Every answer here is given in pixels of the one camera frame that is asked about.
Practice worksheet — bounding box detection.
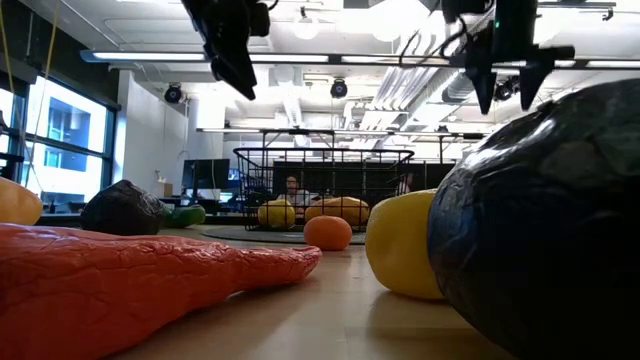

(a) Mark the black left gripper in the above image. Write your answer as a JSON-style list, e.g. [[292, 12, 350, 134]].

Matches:
[[180, 0, 259, 101]]

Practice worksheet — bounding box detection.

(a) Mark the round grey woven mat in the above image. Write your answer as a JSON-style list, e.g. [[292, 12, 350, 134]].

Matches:
[[202, 225, 369, 246]]

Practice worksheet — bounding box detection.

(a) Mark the dark avocado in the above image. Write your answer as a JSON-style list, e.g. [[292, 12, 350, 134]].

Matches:
[[79, 178, 167, 237]]

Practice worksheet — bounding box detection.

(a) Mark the person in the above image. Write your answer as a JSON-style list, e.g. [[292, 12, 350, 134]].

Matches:
[[277, 174, 314, 209]]

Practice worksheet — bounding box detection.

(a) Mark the green cucumber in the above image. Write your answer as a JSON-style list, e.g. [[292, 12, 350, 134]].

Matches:
[[160, 203, 208, 230]]

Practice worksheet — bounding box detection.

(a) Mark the black wire basket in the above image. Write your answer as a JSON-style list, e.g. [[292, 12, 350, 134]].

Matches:
[[233, 147, 416, 233]]

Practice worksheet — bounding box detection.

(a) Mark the silver air duct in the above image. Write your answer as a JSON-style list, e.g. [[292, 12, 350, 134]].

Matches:
[[442, 69, 481, 104]]

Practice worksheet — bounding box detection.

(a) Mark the orange carrot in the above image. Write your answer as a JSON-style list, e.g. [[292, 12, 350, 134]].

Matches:
[[0, 222, 324, 360]]

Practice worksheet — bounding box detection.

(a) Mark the black background station frame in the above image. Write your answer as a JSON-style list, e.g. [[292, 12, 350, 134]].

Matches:
[[197, 127, 486, 151]]

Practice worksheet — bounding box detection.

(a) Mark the dark purple onion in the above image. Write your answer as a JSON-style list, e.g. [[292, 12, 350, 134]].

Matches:
[[427, 77, 640, 360]]

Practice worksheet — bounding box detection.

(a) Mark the yellow orange mango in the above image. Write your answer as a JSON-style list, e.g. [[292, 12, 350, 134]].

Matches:
[[0, 176, 45, 227]]

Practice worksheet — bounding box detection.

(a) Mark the white round ceiling lamp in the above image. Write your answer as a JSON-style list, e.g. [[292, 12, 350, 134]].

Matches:
[[292, 14, 321, 41]]

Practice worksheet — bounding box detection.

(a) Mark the yellow cable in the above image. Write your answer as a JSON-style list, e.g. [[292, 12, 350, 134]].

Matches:
[[22, 0, 60, 174]]

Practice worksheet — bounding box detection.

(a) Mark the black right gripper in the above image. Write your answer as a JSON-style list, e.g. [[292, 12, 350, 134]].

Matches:
[[439, 0, 576, 116]]

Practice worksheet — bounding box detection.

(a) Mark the orange fruit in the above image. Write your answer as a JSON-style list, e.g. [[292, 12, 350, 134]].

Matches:
[[303, 214, 354, 252]]

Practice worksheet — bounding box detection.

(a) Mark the long white light bar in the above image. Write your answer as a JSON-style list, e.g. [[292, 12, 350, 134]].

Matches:
[[79, 48, 640, 71]]

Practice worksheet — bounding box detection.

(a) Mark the black computer monitor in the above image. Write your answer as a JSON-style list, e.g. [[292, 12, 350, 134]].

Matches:
[[181, 158, 231, 191]]

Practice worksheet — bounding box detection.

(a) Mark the large glass window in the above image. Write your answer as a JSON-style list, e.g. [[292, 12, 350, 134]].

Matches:
[[0, 74, 119, 214]]

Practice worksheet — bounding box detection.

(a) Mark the yellow bell pepper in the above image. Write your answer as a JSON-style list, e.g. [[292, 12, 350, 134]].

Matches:
[[257, 198, 297, 230]]

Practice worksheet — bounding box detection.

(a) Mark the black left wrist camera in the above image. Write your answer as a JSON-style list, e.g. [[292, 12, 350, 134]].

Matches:
[[248, 1, 272, 37]]

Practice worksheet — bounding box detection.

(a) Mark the yellow lemon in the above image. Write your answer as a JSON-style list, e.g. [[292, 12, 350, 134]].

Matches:
[[364, 188, 446, 301]]

